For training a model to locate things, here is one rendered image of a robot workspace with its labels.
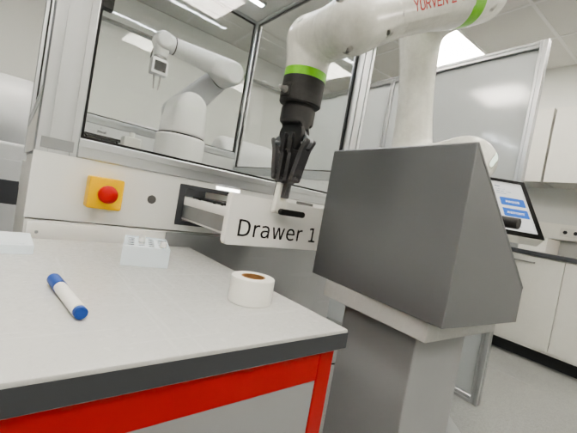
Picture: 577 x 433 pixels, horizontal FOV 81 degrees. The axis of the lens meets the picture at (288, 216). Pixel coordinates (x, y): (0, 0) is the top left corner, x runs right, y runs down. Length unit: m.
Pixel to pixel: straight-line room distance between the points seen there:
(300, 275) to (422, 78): 0.75
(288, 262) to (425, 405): 0.61
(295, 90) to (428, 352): 0.60
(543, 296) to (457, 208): 2.90
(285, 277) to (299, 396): 0.74
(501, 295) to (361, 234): 0.30
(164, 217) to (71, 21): 0.48
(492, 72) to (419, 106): 1.53
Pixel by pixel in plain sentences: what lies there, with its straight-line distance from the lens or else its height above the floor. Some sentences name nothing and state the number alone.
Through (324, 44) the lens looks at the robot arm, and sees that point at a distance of 0.72.
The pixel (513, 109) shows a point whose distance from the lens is 2.40.
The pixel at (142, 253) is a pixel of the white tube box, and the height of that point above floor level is 0.79.
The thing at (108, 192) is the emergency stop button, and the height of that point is 0.88.
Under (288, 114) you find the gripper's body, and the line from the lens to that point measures 0.74.
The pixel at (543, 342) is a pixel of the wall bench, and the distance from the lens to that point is 3.56.
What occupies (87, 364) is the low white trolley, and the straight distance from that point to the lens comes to 0.36.
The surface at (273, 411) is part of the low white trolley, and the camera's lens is 0.50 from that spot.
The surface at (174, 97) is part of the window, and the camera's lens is 0.99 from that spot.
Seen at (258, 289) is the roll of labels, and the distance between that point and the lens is 0.52.
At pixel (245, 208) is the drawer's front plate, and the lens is 0.73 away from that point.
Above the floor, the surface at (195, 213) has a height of 0.86.
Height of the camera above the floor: 0.92
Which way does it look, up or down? 2 degrees down
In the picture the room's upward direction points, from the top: 10 degrees clockwise
